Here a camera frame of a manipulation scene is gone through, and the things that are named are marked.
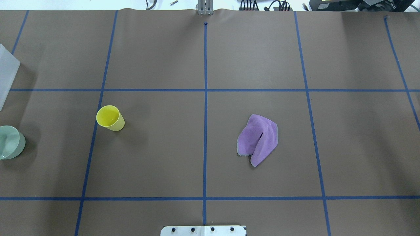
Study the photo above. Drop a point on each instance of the yellow plastic cup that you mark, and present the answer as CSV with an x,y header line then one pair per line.
x,y
110,117

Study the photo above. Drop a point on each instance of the translucent plastic storage box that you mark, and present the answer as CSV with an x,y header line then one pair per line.
x,y
9,66

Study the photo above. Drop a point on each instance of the purple cloth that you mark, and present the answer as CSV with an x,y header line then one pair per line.
x,y
258,139

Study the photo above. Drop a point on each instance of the aluminium frame post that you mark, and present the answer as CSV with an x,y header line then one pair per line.
x,y
205,7

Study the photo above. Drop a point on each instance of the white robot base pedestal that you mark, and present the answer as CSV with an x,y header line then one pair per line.
x,y
218,230

